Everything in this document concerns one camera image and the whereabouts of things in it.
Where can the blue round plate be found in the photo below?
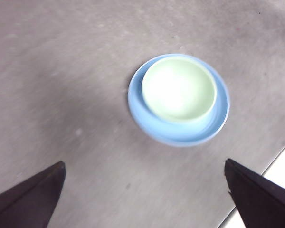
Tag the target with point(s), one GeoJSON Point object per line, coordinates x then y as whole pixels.
{"type": "Point", "coordinates": [180, 135]}

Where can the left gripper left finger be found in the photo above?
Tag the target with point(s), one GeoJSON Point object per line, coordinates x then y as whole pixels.
{"type": "Point", "coordinates": [26, 204]}

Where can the green ribbed bowl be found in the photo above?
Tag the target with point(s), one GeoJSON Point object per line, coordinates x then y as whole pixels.
{"type": "Point", "coordinates": [180, 95]}

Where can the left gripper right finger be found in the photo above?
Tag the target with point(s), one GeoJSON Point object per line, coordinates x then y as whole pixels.
{"type": "Point", "coordinates": [263, 204]}

